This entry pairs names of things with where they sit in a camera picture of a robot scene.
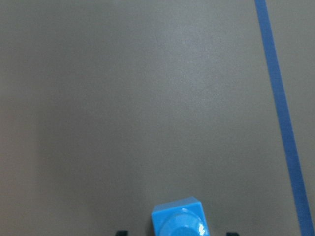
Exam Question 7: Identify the black right gripper view right finger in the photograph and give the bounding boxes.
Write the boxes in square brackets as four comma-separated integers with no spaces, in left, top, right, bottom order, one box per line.
[226,232,239,236]

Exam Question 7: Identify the black right gripper view left finger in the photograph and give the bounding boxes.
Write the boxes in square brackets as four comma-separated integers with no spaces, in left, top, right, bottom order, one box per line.
[115,230,128,236]

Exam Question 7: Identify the small blue toy block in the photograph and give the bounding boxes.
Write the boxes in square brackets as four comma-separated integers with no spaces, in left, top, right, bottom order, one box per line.
[151,197,210,236]

